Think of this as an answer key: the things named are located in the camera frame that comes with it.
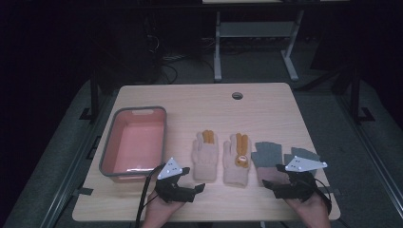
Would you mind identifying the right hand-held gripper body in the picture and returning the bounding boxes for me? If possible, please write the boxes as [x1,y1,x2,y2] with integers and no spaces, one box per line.
[272,155,328,202]

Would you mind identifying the beige glove with orange fingers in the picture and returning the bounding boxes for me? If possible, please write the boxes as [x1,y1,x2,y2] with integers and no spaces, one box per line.
[190,129,220,182]

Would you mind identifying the beige glove with bear patch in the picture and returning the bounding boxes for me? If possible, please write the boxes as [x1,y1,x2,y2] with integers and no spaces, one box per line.
[222,132,253,187]

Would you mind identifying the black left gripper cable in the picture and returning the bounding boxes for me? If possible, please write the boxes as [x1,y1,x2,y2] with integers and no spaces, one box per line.
[134,163,167,228]

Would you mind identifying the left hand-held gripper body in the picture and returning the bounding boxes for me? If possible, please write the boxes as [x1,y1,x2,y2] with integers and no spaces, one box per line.
[154,157,198,203]

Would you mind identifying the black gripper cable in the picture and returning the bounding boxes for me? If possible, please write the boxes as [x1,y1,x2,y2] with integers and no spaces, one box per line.
[134,163,167,228]
[315,179,333,217]

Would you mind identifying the person's right hand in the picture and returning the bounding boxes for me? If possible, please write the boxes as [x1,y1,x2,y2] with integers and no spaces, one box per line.
[284,193,332,228]

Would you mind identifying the white metal desk frame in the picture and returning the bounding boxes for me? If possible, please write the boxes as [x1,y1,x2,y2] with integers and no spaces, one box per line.
[202,0,350,83]

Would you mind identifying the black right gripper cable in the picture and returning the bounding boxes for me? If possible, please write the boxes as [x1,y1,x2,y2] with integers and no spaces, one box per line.
[315,179,333,217]

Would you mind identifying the person's left hand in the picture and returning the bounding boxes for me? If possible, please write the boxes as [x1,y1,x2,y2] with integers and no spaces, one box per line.
[141,191,186,228]

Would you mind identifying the pink basin with grey rim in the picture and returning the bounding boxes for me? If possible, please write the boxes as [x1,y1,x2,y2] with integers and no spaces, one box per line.
[98,105,168,184]

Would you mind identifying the silver metal rail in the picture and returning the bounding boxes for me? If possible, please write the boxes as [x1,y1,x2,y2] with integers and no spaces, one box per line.
[41,94,118,228]
[336,94,403,219]

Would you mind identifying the black metal stand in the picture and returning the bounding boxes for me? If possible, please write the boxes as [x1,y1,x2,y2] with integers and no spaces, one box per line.
[350,67,376,124]
[79,67,101,123]

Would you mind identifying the cables on floor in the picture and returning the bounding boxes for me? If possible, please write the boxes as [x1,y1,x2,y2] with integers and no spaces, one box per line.
[158,55,188,84]

